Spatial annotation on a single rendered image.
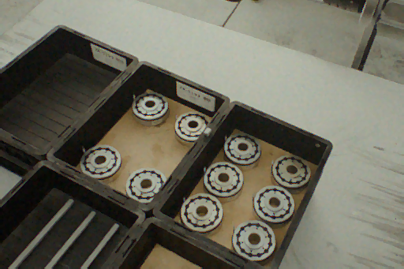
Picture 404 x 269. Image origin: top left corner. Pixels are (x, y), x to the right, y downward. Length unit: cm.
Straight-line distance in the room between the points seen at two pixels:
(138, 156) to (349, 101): 77
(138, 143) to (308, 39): 188
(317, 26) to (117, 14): 156
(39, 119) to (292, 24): 201
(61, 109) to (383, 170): 99
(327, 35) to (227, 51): 139
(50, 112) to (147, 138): 29
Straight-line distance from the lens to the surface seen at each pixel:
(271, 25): 296
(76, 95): 138
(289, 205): 111
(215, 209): 108
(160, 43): 171
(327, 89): 160
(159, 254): 107
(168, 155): 120
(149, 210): 101
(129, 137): 125
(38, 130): 133
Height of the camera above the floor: 182
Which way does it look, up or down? 51 degrees down
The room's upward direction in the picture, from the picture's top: 7 degrees clockwise
